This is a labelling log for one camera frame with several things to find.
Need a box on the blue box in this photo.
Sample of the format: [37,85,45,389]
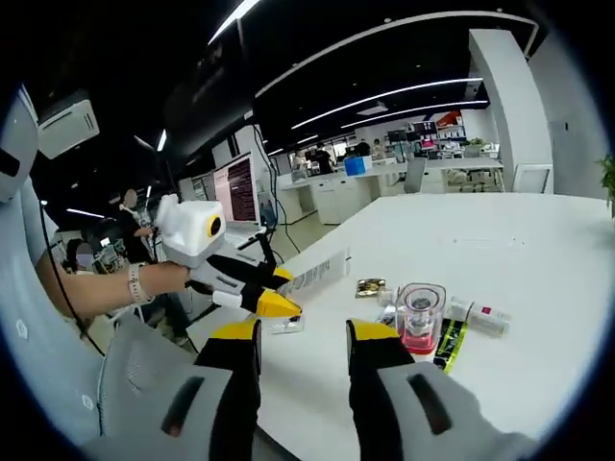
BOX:
[343,156,374,176]

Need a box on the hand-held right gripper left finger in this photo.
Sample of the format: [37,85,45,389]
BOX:
[84,319,263,461]

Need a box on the beige wristwatch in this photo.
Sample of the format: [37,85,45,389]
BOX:
[127,262,155,306]

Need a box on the small clear glass jar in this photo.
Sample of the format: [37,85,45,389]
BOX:
[444,296,512,336]

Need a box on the gold skincare sachet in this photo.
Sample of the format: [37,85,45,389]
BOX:
[354,277,388,301]

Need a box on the white skincare tube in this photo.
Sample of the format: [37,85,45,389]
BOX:
[278,247,353,302]

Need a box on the person's left hand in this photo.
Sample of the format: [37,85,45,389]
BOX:
[142,260,192,303]

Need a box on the potted green plant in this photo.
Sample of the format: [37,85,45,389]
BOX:
[598,153,615,215]

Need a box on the person's light grey shirt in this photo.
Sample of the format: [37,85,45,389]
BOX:
[0,85,121,448]

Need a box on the white laptop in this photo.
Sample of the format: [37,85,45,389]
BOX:
[213,151,273,251]

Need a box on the white frame chair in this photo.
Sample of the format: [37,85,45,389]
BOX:
[511,162,554,195]

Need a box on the grey worn device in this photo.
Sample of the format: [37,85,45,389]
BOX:
[0,90,39,203]

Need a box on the grey mesh office chair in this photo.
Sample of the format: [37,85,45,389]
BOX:
[102,314,217,433]

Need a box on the ceiling air conditioner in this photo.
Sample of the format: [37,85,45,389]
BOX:
[36,98,101,159]

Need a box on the long white workbench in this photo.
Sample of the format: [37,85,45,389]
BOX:
[278,158,504,227]

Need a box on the green black skincare sachet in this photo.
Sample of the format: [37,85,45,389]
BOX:
[433,319,471,376]

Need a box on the black laptop stand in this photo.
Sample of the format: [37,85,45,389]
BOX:
[234,229,283,273]

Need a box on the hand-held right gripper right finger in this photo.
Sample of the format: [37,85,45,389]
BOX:
[345,319,535,461]

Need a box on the red-collared pump skincare bottle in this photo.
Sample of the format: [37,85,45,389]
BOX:
[394,281,449,357]

